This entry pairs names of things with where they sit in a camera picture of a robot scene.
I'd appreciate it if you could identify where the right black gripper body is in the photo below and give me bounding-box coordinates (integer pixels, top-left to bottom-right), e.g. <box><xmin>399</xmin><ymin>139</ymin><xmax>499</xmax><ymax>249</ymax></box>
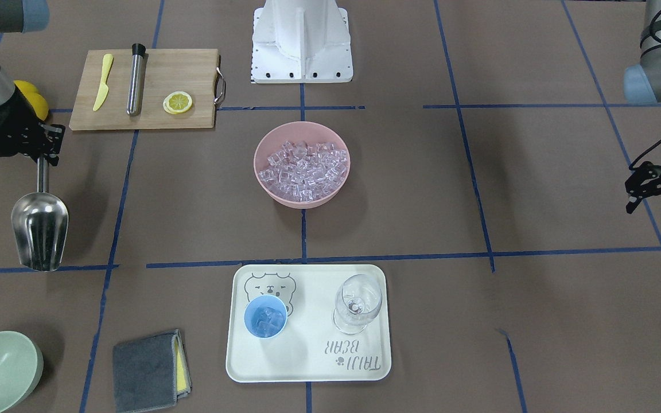
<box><xmin>0</xmin><ymin>92</ymin><xmax>66</xmax><ymax>160</ymax></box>

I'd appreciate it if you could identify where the steel ice scoop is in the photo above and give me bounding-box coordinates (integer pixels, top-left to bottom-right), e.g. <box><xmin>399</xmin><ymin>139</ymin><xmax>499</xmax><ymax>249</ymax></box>
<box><xmin>11</xmin><ymin>156</ymin><xmax>70</xmax><ymax>272</ymax></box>

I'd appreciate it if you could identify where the pink bowl of ice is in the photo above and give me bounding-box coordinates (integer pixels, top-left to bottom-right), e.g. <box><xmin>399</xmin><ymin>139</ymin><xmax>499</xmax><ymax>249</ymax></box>
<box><xmin>254</xmin><ymin>121</ymin><xmax>351</xmax><ymax>209</ymax></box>

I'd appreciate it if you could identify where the yellow small cup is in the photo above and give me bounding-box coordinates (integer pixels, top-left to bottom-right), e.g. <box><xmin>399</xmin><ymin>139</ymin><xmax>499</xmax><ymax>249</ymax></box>
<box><xmin>162</xmin><ymin>91</ymin><xmax>193</xmax><ymax>115</ymax></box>

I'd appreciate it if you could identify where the light blue cup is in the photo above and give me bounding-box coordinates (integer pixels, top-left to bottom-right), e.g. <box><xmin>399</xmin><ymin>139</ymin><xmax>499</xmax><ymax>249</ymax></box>
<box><xmin>243</xmin><ymin>295</ymin><xmax>288</xmax><ymax>339</ymax></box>

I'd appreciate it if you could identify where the yellow lemon upper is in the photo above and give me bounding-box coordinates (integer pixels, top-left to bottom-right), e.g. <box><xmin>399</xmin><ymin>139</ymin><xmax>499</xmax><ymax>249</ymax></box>
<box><xmin>14</xmin><ymin>79</ymin><xmax>50</xmax><ymax>121</ymax></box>

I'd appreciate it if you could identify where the yellow plastic knife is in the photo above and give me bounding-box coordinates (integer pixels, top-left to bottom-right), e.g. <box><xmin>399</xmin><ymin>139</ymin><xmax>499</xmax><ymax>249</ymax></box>
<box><xmin>92</xmin><ymin>54</ymin><xmax>114</xmax><ymax>112</ymax></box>

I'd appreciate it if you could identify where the wooden cutting board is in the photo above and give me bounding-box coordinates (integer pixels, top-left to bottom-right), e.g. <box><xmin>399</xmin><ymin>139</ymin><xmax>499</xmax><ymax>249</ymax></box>
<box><xmin>70</xmin><ymin>49</ymin><xmax>220</xmax><ymax>131</ymax></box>

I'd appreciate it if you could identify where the green ceramic bowl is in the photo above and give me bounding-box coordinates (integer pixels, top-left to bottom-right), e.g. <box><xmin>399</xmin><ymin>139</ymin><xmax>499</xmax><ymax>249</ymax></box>
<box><xmin>0</xmin><ymin>331</ymin><xmax>44</xmax><ymax>412</ymax></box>

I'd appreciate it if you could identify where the grey folded cloth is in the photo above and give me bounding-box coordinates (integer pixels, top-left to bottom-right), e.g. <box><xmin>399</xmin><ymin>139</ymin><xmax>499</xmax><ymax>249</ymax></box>
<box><xmin>112</xmin><ymin>329</ymin><xmax>182</xmax><ymax>412</ymax></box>

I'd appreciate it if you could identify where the yellow sponge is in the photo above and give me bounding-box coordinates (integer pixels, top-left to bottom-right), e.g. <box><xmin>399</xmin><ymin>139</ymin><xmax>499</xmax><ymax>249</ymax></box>
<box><xmin>174</xmin><ymin>334</ymin><xmax>192</xmax><ymax>399</ymax></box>

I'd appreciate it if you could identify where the clear wine glass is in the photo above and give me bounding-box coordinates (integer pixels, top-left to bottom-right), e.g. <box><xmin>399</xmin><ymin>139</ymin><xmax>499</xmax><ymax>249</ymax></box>
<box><xmin>333</xmin><ymin>274</ymin><xmax>383</xmax><ymax>335</ymax></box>

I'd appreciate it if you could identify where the cream serving tray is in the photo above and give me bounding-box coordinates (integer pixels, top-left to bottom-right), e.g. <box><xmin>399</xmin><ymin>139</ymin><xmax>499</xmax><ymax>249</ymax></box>
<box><xmin>225</xmin><ymin>264</ymin><xmax>392</xmax><ymax>383</ymax></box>

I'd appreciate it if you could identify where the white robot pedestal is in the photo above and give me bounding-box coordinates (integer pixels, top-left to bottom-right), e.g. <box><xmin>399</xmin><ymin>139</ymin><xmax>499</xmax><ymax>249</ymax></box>
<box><xmin>250</xmin><ymin>1</ymin><xmax>354</xmax><ymax>84</ymax></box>

